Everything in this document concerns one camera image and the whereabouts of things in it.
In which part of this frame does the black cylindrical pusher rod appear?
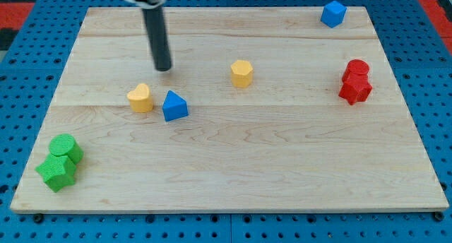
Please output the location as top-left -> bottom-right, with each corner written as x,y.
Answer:
142,6 -> 172,72

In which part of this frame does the yellow heart block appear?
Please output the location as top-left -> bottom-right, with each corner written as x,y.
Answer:
126,83 -> 154,113

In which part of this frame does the blue triangle block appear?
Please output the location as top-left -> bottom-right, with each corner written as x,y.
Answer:
162,90 -> 189,122

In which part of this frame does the yellow hexagon block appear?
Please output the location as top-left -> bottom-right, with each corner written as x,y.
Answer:
230,60 -> 254,88

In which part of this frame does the light wooden board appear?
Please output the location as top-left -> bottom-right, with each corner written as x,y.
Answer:
11,6 -> 449,214

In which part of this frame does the green cylinder block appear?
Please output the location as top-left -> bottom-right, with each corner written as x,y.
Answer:
49,134 -> 84,165

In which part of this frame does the blue cube block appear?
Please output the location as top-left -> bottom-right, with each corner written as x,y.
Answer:
321,1 -> 347,28

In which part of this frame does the green star block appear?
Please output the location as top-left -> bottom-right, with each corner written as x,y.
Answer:
35,154 -> 76,192

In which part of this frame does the red cylinder block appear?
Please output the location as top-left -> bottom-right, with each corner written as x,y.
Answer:
342,59 -> 370,82

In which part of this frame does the red star block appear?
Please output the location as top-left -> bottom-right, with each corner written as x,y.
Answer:
338,74 -> 373,105

